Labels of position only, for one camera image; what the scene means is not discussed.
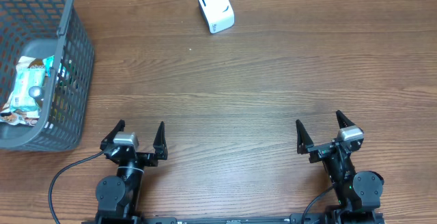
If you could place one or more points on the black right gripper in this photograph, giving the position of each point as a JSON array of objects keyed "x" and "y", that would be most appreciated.
[{"x": 319, "y": 151}]

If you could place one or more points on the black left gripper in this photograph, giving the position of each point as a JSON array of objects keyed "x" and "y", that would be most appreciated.
[{"x": 145, "y": 157}]

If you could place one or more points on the teal white tissue pack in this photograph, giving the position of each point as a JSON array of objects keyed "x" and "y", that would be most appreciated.
[{"x": 48, "y": 64}]

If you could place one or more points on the yellow drink bottle grey cap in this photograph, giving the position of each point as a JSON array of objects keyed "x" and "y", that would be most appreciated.
[{"x": 37, "y": 93}]

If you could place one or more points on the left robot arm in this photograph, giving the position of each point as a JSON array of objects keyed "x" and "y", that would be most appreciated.
[{"x": 118, "y": 195}]

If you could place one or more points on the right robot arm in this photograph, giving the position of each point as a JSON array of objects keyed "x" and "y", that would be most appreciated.
[{"x": 358, "y": 193}]

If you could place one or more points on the white barcode scanner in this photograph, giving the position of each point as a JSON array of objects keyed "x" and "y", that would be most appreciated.
[{"x": 218, "y": 14}]

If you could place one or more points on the brown white snack bag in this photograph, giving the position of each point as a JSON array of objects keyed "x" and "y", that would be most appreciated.
[{"x": 17, "y": 117}]

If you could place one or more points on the mint green tissue pack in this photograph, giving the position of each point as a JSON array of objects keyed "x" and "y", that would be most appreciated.
[{"x": 25, "y": 79}]

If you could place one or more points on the dark grey plastic basket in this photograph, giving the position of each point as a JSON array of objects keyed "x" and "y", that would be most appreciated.
[{"x": 40, "y": 29}]

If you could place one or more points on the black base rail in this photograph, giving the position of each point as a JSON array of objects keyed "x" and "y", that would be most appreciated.
[{"x": 232, "y": 220}]

